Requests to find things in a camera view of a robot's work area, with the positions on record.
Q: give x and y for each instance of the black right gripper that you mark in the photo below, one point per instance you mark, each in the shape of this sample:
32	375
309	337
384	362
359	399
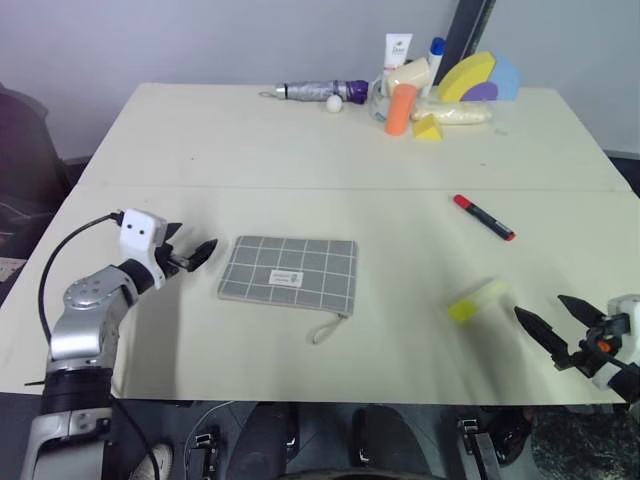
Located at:
595	350

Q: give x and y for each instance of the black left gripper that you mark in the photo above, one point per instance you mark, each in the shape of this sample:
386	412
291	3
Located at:
168	258

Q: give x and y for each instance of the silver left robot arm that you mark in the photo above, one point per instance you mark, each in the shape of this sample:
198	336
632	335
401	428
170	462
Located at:
80	325

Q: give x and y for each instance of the grey checked fabric pouch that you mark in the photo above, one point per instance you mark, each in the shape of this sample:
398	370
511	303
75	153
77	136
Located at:
290	270

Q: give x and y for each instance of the yellow and white eraser block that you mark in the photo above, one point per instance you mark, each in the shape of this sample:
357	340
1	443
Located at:
475	302

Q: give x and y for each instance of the glossy black rounded shape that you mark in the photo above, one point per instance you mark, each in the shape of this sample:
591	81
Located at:
512	432

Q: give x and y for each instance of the dark speckled mat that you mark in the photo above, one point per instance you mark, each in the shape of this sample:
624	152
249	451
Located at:
585	445

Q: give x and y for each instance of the red and black marker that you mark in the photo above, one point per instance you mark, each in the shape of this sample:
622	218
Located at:
484	217

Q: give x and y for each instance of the dark chair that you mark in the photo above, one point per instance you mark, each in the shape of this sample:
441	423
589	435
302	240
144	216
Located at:
25	150

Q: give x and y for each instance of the grey and purple folded umbrella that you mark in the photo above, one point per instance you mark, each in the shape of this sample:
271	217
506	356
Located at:
320	91

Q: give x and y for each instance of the small white ball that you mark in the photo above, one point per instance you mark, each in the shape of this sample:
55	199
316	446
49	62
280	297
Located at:
334	104

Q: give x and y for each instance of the white shoe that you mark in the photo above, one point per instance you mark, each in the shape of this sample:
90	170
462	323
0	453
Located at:
157	462

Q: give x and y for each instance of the clear bag of white grains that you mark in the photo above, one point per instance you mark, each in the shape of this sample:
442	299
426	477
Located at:
460	112

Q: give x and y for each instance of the yellow foam wedge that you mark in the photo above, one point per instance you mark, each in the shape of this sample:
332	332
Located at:
429	130

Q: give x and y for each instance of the clear plastic cup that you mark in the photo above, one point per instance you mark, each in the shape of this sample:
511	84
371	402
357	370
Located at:
378	102

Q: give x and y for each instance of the purple foam half disc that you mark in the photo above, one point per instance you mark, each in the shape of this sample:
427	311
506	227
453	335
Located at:
481	92

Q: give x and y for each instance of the blue foam arch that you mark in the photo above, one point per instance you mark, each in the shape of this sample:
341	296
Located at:
507	77

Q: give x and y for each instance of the orange foam cylinder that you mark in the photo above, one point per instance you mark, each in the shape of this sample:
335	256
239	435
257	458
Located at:
400	110

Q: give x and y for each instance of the yellow foam arch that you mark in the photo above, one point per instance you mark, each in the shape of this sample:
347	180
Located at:
465	75

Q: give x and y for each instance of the cream foam block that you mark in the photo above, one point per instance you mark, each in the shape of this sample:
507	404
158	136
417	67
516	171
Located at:
412	74

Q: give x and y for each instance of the white lotion tube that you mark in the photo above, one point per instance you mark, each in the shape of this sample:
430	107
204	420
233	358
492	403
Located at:
397	52

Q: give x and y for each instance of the white bottle with blue cap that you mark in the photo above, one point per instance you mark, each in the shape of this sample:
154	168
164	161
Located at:
434	65

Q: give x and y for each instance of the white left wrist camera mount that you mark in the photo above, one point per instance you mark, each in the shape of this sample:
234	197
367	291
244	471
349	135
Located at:
137	235

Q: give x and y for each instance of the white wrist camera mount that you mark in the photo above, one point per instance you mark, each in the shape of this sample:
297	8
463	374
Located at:
137	235
627	320

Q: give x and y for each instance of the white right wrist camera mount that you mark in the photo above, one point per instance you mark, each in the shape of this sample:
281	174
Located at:
627	320

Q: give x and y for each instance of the black metal bracket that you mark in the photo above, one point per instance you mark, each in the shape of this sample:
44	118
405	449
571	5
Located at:
477	445
204	452

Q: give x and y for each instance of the dark upright post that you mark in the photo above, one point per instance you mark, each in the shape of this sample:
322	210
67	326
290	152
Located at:
467	30

